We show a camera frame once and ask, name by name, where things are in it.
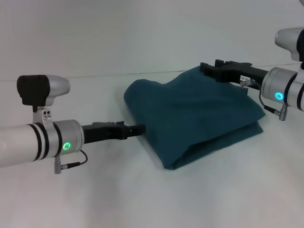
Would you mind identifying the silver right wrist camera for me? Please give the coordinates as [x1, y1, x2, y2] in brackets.
[275, 28, 304, 62]

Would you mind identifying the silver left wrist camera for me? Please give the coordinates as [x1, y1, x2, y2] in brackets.
[17, 75, 71, 113]

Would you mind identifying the silver left camera bracket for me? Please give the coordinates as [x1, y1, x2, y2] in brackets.
[32, 106, 54, 126]

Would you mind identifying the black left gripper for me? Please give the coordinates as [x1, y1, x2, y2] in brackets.
[82, 121, 146, 144]

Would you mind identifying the dark left gripper cable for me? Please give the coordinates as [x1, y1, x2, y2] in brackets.
[54, 149, 88, 174]

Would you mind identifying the teal blue shirt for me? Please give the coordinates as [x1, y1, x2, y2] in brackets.
[123, 66, 266, 171]

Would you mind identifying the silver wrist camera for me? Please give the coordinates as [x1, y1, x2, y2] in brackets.
[275, 28, 304, 62]
[17, 75, 71, 113]

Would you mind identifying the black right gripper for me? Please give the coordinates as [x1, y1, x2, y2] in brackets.
[200, 59, 269, 90]

